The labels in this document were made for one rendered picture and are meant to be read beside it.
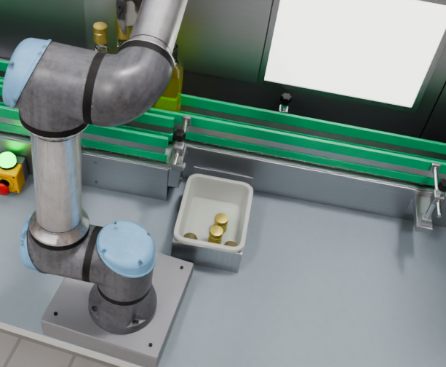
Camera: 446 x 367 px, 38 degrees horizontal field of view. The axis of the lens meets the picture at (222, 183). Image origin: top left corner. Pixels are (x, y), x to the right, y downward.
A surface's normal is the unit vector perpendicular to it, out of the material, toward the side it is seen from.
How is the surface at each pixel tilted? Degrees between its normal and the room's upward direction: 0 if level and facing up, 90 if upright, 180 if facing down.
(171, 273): 3
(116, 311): 71
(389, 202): 90
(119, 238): 10
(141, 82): 52
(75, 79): 42
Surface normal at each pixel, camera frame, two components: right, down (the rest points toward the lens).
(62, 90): -0.07, 0.32
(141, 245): 0.27, -0.65
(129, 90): 0.52, 0.14
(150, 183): -0.15, 0.73
